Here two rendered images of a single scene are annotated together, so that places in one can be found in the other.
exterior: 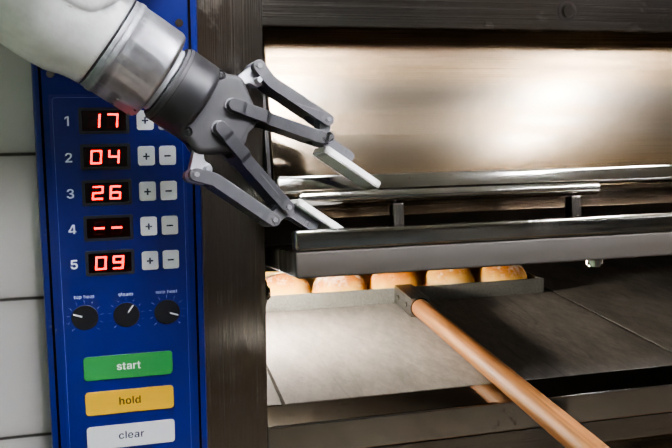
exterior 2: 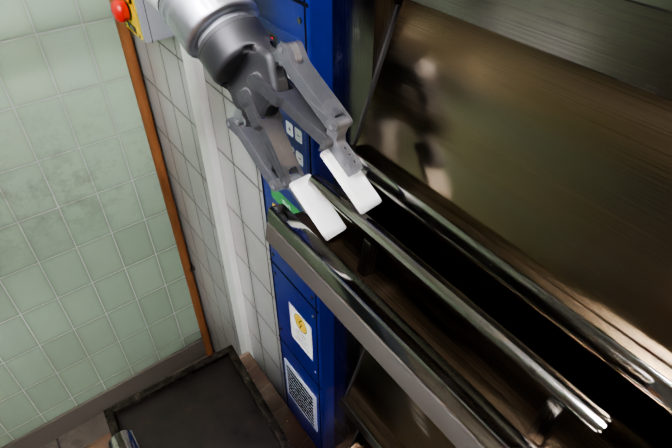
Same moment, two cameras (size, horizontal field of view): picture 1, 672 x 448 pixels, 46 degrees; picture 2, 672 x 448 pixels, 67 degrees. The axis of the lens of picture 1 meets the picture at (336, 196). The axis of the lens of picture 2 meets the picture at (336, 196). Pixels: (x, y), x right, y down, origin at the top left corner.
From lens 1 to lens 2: 0.76 m
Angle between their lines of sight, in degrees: 67
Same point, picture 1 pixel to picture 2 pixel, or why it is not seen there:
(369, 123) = (451, 137)
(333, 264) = (282, 250)
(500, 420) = not seen: outside the picture
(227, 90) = (256, 64)
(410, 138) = (482, 178)
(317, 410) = not seen: hidden behind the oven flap
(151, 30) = (181, 0)
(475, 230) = (377, 326)
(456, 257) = (356, 330)
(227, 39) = not seen: outside the picture
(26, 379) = not seen: hidden behind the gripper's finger
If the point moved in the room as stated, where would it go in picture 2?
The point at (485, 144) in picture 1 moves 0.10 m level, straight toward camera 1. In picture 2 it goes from (567, 244) to (446, 263)
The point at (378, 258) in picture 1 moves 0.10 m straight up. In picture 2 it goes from (306, 273) to (302, 194)
